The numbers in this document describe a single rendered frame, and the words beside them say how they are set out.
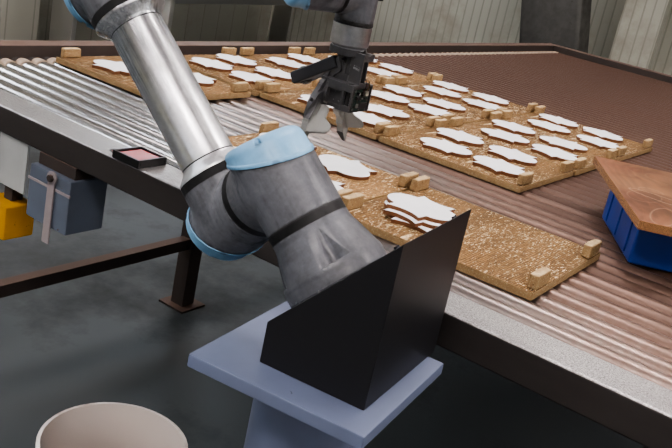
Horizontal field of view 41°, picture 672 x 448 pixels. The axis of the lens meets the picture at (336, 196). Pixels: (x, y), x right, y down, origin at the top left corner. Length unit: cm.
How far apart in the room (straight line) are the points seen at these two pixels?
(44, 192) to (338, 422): 105
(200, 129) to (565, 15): 580
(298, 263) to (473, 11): 669
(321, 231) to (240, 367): 21
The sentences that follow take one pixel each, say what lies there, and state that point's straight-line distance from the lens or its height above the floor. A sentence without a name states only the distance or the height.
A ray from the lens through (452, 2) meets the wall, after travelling 786.
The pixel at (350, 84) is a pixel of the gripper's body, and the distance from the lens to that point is 171.
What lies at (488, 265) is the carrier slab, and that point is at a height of 94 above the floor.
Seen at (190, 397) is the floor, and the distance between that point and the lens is 282.
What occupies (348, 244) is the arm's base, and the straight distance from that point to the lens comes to 118.
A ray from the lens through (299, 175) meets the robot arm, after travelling 120.
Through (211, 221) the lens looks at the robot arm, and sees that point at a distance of 132.
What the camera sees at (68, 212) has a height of 76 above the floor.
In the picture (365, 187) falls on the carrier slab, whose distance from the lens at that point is 188.
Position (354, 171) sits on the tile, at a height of 94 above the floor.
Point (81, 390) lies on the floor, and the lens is 280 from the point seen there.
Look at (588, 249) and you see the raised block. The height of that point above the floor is 95.
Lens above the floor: 147
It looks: 17 degrees down
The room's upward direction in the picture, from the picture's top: 12 degrees clockwise
